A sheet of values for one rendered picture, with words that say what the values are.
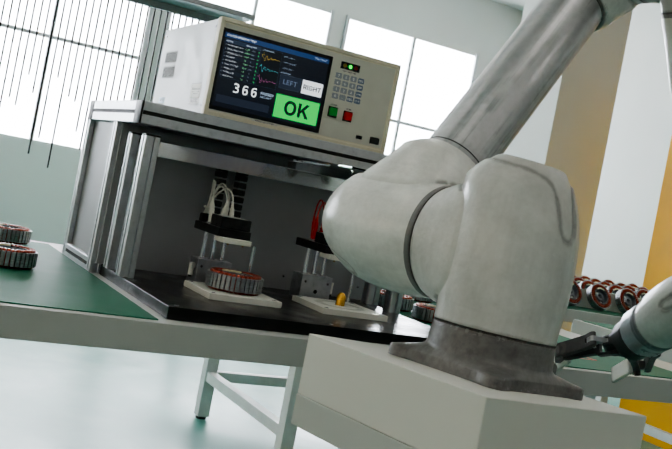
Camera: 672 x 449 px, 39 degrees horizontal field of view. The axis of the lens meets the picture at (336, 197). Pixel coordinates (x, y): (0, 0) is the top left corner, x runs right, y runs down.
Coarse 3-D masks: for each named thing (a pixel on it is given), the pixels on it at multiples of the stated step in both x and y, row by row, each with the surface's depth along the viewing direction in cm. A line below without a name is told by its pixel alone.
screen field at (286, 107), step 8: (280, 96) 202; (288, 96) 203; (280, 104) 202; (288, 104) 203; (296, 104) 204; (304, 104) 205; (312, 104) 206; (280, 112) 202; (288, 112) 203; (296, 112) 204; (304, 112) 205; (312, 112) 206; (296, 120) 204; (304, 120) 205; (312, 120) 206
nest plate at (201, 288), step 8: (184, 280) 190; (192, 288) 185; (200, 288) 182; (208, 288) 183; (208, 296) 177; (216, 296) 177; (224, 296) 178; (232, 296) 179; (240, 296) 180; (248, 296) 183; (256, 296) 185; (264, 296) 188; (256, 304) 181; (264, 304) 182; (272, 304) 183; (280, 304) 184
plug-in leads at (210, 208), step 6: (222, 186) 199; (228, 192) 201; (210, 198) 201; (228, 198) 201; (210, 204) 197; (228, 204) 201; (204, 210) 202; (210, 210) 197; (222, 210) 197; (228, 210) 201; (204, 216) 201; (210, 216) 197; (210, 222) 196
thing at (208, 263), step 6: (192, 258) 199; (198, 258) 196; (204, 258) 198; (198, 264) 196; (204, 264) 196; (210, 264) 197; (216, 264) 198; (222, 264) 198; (228, 264) 199; (198, 270) 196; (204, 270) 197; (192, 276) 197; (198, 276) 196; (204, 276) 197; (204, 282) 197
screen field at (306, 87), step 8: (280, 80) 202; (288, 80) 202; (296, 80) 203; (304, 80) 204; (288, 88) 203; (296, 88) 203; (304, 88) 204; (312, 88) 205; (320, 88) 206; (320, 96) 206
